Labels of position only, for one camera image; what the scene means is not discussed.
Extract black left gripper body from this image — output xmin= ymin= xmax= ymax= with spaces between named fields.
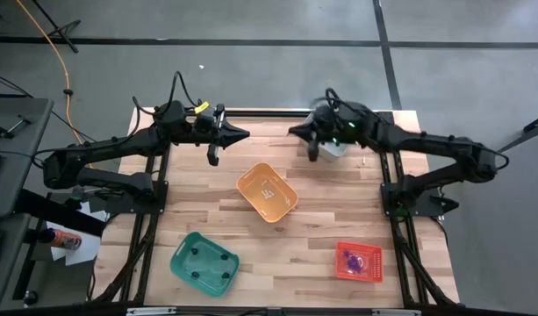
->
xmin=191 ymin=104 xmax=226 ymax=167

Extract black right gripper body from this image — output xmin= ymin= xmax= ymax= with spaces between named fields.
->
xmin=306 ymin=104 xmax=345 ymax=162

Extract white plastic bin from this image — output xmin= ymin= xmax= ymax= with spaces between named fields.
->
xmin=303 ymin=109 xmax=351 ymax=162

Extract yellow plastic bin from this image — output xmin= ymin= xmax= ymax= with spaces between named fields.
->
xmin=235 ymin=162 xmax=300 ymax=224

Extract teal plastic bin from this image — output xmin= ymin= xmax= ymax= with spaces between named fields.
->
xmin=169 ymin=231 xmax=241 ymax=299

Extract red plastic basket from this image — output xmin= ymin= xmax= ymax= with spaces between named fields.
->
xmin=334 ymin=241 xmax=385 ymax=284

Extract white paper sheets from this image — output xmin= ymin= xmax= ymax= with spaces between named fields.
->
xmin=46 ymin=200 xmax=108 ymax=268

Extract black flat bar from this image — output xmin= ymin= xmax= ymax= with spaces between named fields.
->
xmin=13 ymin=188 xmax=107 ymax=238

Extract orange spray can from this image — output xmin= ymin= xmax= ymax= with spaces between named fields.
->
xmin=39 ymin=227 xmax=83 ymax=251

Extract black tripod stand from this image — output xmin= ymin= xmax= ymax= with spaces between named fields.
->
xmin=31 ymin=0 xmax=82 ymax=54

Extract grey side desk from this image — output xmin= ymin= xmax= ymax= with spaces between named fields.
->
xmin=0 ymin=97 xmax=54 ymax=219
xmin=0 ymin=213 xmax=32 ymax=311

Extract black stand leg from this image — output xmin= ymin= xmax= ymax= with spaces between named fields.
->
xmin=490 ymin=111 xmax=538 ymax=155

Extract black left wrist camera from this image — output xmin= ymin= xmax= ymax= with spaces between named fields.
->
xmin=194 ymin=112 xmax=218 ymax=133

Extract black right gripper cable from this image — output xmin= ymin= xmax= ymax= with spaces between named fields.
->
xmin=323 ymin=87 xmax=384 ymax=128

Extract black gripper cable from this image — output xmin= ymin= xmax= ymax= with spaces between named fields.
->
xmin=323 ymin=87 xmax=384 ymax=128
xmin=132 ymin=70 xmax=199 ymax=128

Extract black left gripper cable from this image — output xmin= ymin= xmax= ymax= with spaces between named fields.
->
xmin=132 ymin=70 xmax=199 ymax=128

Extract yellow floor cable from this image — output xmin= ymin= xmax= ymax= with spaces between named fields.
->
xmin=14 ymin=0 xmax=94 ymax=170

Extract silver metal bracket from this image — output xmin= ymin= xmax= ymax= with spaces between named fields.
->
xmin=126 ymin=306 xmax=178 ymax=316
xmin=370 ymin=308 xmax=422 ymax=316

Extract silver handled tool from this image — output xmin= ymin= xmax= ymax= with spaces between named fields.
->
xmin=0 ymin=114 xmax=32 ymax=145

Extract black floor cable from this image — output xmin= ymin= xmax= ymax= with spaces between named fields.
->
xmin=0 ymin=69 xmax=92 ymax=141

